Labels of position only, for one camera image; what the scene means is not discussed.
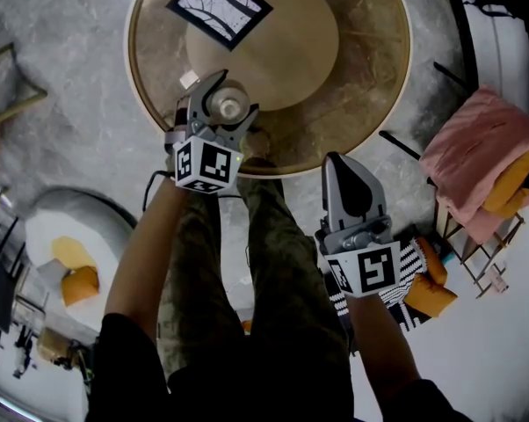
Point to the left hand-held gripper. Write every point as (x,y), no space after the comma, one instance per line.
(212,165)

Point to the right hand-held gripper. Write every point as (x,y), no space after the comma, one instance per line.
(374,271)

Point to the small round white object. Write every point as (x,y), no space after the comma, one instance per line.
(229,104)

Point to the person's left forearm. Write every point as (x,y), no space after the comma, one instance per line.
(146,253)

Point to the person's right forearm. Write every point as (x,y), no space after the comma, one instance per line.
(378,350)

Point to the small white block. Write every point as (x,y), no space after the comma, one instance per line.
(189,79)

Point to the black white striped cloth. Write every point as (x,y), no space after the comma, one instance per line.
(409,262)

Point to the black framed picture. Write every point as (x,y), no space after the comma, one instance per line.
(220,7)

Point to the large orange cushion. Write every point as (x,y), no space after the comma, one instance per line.
(436,297)

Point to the wooden side rack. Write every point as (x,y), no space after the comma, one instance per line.
(480,253)

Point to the mustard pillow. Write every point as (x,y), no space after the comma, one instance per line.
(510,187)

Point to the grey white beanbag chair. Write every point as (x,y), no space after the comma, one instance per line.
(106,235)

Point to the small pink item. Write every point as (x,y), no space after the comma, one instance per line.
(498,279)

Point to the person's black shirt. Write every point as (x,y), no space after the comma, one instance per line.
(128,367)

